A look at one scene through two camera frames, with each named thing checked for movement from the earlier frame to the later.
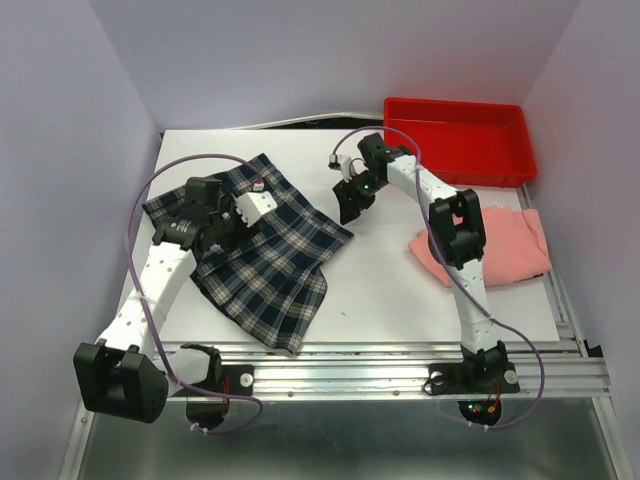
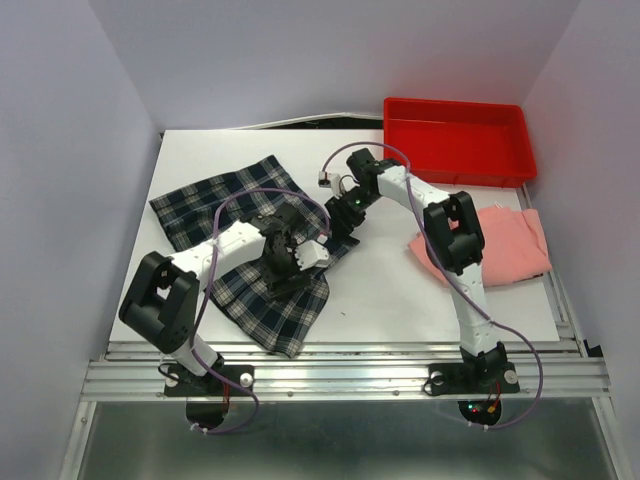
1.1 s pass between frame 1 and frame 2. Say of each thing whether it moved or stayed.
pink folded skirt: stayed
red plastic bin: stayed
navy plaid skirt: stayed
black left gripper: moved
